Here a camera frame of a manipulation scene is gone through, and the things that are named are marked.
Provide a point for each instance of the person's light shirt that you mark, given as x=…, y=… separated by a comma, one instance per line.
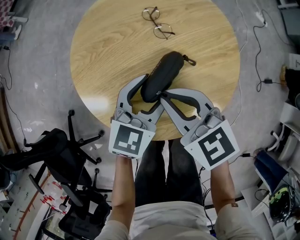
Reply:
x=168, y=222

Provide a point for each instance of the white swivel chair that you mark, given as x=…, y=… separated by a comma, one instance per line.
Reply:
x=287, y=147

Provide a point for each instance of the white paper sign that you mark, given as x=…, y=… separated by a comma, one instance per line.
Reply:
x=294, y=61

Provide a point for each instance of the table with checkered cloth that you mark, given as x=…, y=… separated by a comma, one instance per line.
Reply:
x=5, y=9

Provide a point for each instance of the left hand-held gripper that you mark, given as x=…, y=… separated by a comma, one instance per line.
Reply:
x=127, y=139

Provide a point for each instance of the person's right forearm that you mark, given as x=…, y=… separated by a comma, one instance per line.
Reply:
x=221, y=187

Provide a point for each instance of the white power strip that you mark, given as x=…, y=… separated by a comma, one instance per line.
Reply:
x=262, y=18

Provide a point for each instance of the cluster of red clips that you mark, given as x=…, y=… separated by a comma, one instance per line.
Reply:
x=48, y=199

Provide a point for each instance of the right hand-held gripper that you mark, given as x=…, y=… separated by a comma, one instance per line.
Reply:
x=215, y=145

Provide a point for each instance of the person's black trousers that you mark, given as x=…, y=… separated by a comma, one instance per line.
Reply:
x=178, y=178

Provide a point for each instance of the black glasses case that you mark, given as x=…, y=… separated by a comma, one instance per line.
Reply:
x=161, y=75

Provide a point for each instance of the stacked wooden boards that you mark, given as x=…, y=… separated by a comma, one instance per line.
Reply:
x=7, y=131

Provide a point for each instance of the white low shelf unit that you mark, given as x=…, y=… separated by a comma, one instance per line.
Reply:
x=291, y=114

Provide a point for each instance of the round wooden table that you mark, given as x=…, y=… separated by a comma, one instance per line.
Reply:
x=105, y=47

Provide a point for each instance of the thin-framed eyeglasses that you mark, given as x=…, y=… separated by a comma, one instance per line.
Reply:
x=161, y=31

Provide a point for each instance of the black mesh office chair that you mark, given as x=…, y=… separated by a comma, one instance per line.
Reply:
x=93, y=218
x=65, y=161

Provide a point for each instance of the person's left forearm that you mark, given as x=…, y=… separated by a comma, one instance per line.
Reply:
x=123, y=182

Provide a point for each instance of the black bag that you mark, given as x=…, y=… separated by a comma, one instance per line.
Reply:
x=293, y=82

